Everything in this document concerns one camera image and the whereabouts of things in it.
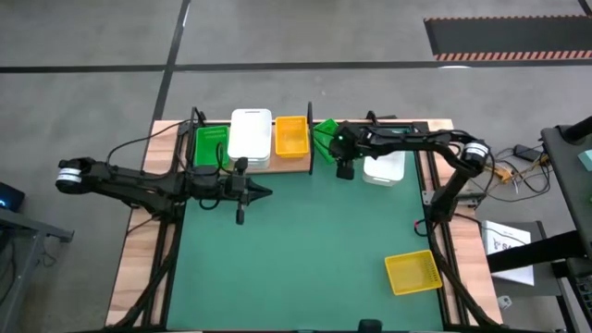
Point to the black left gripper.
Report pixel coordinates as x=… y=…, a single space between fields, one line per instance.
x=231 y=185

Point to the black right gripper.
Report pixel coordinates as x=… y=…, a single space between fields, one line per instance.
x=347 y=141

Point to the green slotted plastic basket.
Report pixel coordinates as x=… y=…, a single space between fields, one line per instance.
x=327 y=126
x=210 y=148

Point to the white plastic storage bin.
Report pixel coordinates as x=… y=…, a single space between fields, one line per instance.
x=384 y=170
x=250 y=134
x=252 y=165

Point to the yellow slotted plastic basket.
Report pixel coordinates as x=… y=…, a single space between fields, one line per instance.
x=292 y=136
x=411 y=273

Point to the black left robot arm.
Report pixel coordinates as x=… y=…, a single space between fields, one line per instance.
x=129 y=182

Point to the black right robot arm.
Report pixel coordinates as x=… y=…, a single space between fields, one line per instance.
x=416 y=139

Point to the green table mat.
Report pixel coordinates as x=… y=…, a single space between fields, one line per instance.
x=287 y=259

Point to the black rounded object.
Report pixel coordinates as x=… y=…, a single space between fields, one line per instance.
x=370 y=326

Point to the black power adapter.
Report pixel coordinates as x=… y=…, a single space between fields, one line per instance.
x=525 y=151

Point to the black hazard-striped floor mat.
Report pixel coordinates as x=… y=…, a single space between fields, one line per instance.
x=509 y=37

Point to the black flat bar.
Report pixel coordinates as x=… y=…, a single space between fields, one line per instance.
x=532 y=252

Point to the grey metal stand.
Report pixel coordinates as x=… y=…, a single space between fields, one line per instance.
x=28 y=226

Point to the small white object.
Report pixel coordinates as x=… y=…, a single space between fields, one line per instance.
x=504 y=302

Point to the black side desk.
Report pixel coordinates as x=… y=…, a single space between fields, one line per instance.
x=569 y=194

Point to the black device with blue light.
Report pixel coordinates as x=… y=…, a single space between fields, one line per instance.
x=11 y=198

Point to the teal small object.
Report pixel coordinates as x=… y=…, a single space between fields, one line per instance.
x=585 y=161

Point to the wooden shelf with black frame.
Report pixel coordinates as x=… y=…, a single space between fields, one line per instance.
x=287 y=165

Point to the black aluminium rig frame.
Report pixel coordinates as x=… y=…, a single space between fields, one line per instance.
x=430 y=176

